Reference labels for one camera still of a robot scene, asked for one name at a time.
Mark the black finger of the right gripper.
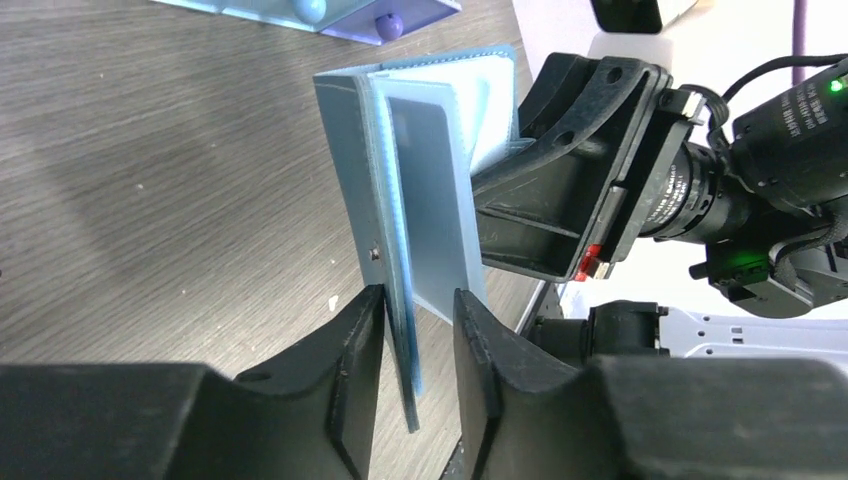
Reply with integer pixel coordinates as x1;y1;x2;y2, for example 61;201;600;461
472;53;703;282

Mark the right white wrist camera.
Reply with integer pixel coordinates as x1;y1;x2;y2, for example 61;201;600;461
590;0;697;35

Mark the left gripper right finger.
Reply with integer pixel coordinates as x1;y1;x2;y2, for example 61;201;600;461
453;290;847;479

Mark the silver grey credit card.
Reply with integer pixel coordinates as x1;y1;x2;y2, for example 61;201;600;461
389;97;486;324

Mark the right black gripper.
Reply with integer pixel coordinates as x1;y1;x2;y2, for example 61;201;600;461
641;56;847;319

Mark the blue three-compartment organizer tray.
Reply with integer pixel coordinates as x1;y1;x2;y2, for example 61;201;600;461
160;0;462;46

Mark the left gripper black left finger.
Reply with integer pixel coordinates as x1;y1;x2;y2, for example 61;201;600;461
1;285;385;479

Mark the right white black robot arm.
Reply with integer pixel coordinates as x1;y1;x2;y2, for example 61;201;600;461
472;53;847;363

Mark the light blue card holder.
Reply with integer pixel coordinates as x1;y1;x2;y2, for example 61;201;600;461
313;44;526;432

